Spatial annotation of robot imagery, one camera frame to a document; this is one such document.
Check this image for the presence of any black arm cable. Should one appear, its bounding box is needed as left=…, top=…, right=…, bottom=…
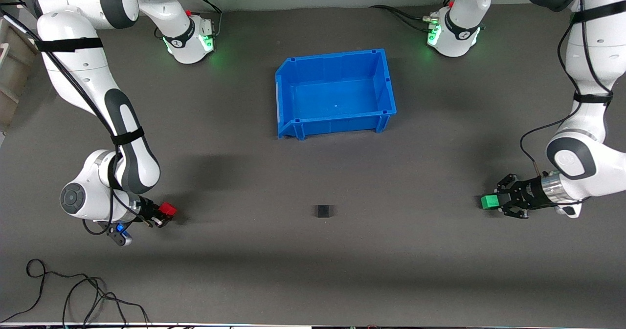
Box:
left=0, top=4, right=147, bottom=237
left=519, top=0, right=614, bottom=178

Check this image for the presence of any blue plastic bin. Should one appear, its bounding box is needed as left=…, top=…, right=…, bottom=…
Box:
left=275, top=48, right=397, bottom=141

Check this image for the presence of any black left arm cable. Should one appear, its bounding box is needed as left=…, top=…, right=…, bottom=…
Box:
left=519, top=0, right=614, bottom=178

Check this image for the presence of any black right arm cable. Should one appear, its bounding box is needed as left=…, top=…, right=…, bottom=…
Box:
left=0, top=4, right=147, bottom=237

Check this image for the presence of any black base power cable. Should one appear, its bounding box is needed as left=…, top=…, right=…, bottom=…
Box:
left=369, top=5, right=436, bottom=32
left=187, top=0, right=224, bottom=32

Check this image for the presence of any beige plastic crate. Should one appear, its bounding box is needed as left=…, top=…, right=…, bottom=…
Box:
left=0, top=19, right=37, bottom=129

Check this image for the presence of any black floor cable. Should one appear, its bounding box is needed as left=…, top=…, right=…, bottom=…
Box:
left=0, top=259, right=150, bottom=329

